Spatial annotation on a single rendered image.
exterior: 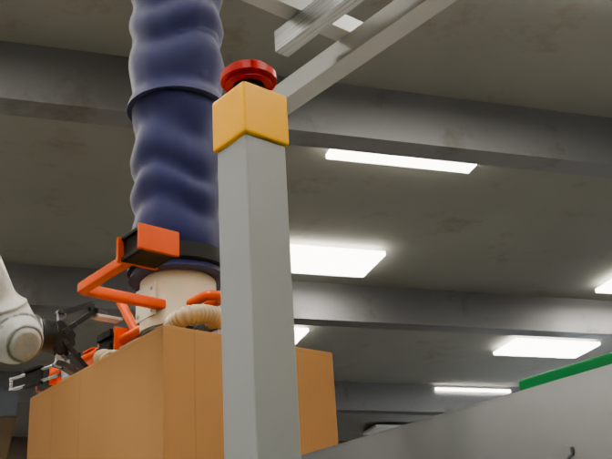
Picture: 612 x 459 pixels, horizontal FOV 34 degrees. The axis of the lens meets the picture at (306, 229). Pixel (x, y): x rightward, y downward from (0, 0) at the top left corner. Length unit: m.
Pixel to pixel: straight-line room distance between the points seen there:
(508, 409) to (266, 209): 0.35
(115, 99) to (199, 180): 4.15
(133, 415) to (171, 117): 0.75
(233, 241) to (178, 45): 1.33
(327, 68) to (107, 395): 3.34
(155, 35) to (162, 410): 1.01
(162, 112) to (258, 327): 1.32
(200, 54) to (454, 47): 4.37
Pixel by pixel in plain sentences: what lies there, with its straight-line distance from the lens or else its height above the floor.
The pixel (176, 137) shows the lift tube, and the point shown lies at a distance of 2.33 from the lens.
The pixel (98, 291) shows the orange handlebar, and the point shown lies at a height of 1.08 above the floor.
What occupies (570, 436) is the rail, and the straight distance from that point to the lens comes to 1.01.
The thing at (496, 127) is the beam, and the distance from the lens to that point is 7.28.
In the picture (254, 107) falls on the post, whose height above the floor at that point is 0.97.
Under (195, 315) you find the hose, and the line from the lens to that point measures 2.04.
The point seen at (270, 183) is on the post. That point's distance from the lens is 1.18.
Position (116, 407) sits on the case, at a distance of 2.00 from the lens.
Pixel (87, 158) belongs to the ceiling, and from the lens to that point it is 7.82.
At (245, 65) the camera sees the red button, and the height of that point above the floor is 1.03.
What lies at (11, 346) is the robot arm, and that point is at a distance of 2.12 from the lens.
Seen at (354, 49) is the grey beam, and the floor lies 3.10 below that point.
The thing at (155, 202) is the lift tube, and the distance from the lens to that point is 2.27.
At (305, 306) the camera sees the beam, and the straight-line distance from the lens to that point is 10.25.
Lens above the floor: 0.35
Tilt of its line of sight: 23 degrees up
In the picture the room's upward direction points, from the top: 3 degrees counter-clockwise
